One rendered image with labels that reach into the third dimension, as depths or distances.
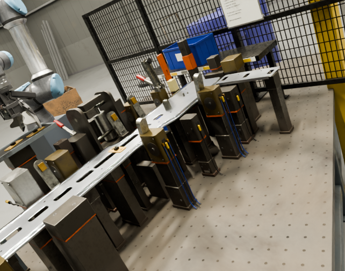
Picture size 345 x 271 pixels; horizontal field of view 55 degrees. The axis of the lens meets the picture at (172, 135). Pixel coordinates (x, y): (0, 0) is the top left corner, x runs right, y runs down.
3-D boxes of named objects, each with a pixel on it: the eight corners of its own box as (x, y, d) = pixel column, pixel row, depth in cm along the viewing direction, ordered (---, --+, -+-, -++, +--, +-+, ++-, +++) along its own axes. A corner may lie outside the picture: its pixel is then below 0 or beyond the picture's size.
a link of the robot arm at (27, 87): (27, 109, 183) (13, 87, 178) (48, 100, 181) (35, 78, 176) (18, 117, 172) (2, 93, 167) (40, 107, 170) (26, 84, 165)
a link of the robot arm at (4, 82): (-1, 77, 137) (9, 73, 132) (6, 87, 139) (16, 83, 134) (-16, 84, 131) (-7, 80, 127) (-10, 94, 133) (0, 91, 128)
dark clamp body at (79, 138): (115, 213, 151) (73, 142, 136) (100, 209, 159) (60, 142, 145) (126, 202, 155) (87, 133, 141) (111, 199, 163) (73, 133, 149)
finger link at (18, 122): (9, 134, 144) (5, 117, 138) (20, 127, 148) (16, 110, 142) (15, 137, 143) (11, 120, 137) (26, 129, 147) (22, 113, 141)
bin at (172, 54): (202, 65, 187) (194, 43, 182) (169, 70, 210) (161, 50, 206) (220, 53, 195) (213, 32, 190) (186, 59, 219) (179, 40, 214)
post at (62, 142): (102, 219, 150) (57, 144, 135) (96, 216, 154) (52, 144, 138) (110, 211, 153) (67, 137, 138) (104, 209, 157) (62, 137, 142)
